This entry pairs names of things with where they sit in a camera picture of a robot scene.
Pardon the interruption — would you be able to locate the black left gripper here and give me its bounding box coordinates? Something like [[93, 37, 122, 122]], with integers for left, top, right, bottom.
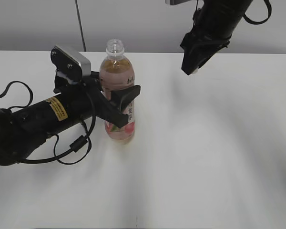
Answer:
[[53, 72, 141, 129]]

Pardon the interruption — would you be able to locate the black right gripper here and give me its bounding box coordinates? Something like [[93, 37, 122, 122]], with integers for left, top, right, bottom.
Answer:
[[180, 32, 230, 75]]

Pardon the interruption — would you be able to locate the pink peach tea bottle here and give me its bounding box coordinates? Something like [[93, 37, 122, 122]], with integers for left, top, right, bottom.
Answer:
[[100, 39, 135, 141]]

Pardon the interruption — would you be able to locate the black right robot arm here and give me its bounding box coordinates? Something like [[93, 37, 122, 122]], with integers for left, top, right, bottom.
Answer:
[[181, 0, 252, 75]]

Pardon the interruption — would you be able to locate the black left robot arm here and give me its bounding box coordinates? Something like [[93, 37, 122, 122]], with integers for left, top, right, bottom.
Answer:
[[0, 72, 141, 166]]

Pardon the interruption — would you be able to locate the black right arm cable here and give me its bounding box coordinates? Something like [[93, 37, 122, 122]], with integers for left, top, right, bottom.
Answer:
[[243, 0, 272, 24]]

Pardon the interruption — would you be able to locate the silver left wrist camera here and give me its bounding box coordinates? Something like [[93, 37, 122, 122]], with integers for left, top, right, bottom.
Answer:
[[51, 45, 91, 84]]

